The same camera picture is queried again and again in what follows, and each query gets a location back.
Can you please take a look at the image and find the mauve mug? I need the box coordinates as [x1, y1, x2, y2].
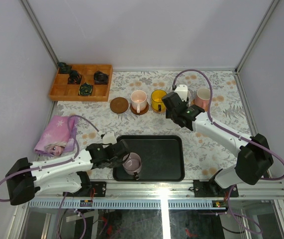
[122, 152, 142, 181]

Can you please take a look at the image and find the yellow glass cup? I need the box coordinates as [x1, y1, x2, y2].
[151, 90, 167, 106]

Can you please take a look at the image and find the pink mug cream inside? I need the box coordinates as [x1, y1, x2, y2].
[195, 88, 210, 100]

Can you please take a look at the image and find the brown wooden coaster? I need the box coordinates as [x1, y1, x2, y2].
[130, 103, 149, 116]
[110, 97, 129, 114]

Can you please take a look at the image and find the light pink mug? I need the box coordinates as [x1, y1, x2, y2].
[131, 90, 147, 114]

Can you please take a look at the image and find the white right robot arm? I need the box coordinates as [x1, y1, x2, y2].
[162, 92, 274, 197]

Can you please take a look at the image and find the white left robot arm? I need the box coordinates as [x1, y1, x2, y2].
[5, 141, 130, 206]

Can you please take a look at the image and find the black serving tray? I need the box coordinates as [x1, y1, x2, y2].
[117, 135, 185, 182]

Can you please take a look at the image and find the purple patterned cloth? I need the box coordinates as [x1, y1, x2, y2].
[34, 116, 78, 157]

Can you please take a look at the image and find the dark rolled fabric bundle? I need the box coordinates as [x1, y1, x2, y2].
[57, 62, 72, 74]
[94, 71, 109, 85]
[68, 70, 82, 85]

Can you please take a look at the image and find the orange wooden divided tray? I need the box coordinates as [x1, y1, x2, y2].
[49, 64, 113, 102]

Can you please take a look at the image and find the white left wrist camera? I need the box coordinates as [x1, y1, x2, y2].
[100, 131, 117, 144]

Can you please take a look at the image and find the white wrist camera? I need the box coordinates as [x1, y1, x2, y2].
[100, 131, 117, 144]
[174, 85, 188, 102]

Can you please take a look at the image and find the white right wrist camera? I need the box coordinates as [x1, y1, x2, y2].
[174, 85, 188, 102]

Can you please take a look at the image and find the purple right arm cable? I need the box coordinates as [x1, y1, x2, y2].
[172, 69, 284, 235]

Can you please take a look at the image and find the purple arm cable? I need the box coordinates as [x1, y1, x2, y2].
[0, 115, 105, 239]
[172, 69, 284, 235]

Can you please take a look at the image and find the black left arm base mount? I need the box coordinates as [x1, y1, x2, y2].
[66, 181, 106, 198]

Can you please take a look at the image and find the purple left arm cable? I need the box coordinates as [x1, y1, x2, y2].
[0, 115, 105, 239]

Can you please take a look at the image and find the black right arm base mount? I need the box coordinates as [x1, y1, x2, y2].
[189, 175, 232, 198]

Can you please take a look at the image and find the aluminium front frame rail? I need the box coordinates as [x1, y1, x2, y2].
[19, 178, 284, 200]

